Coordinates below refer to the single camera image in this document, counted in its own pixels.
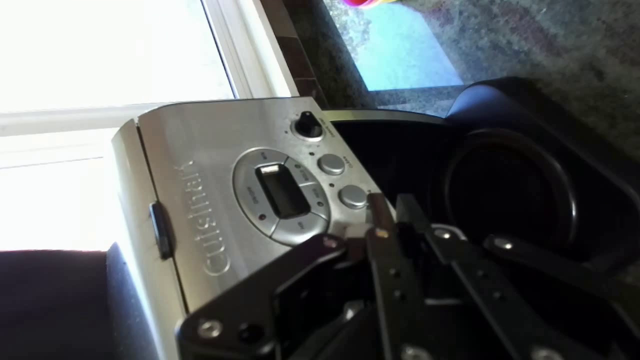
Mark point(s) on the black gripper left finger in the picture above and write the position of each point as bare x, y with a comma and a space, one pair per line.
392, 293

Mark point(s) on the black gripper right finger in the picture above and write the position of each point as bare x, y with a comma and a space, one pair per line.
481, 293

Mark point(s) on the stainless steel black coffeemaker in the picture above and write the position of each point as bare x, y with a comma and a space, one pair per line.
201, 152

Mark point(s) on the black coffeemaker knob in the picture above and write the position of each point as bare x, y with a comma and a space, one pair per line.
308, 125

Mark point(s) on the white framed window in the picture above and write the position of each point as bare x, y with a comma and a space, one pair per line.
252, 53

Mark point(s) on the pink and yellow bowl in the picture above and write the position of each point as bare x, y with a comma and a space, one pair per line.
362, 2

